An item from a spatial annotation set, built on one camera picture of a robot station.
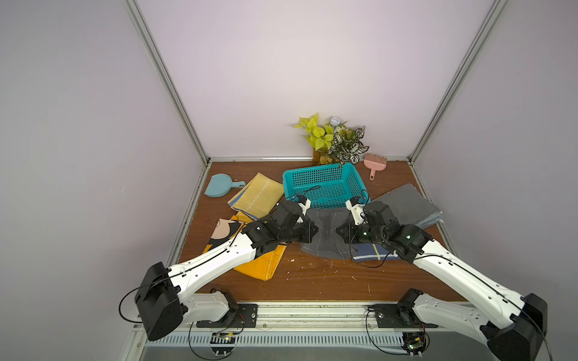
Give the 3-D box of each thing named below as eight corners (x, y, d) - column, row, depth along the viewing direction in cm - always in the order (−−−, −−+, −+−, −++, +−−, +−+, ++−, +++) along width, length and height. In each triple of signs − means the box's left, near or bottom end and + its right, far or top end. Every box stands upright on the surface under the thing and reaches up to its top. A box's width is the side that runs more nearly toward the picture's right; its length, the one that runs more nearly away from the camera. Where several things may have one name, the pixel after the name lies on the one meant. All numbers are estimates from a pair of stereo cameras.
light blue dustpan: (206, 197, 109) (204, 194, 107) (212, 177, 118) (211, 173, 115) (242, 197, 109) (241, 193, 106) (246, 176, 117) (245, 173, 115)
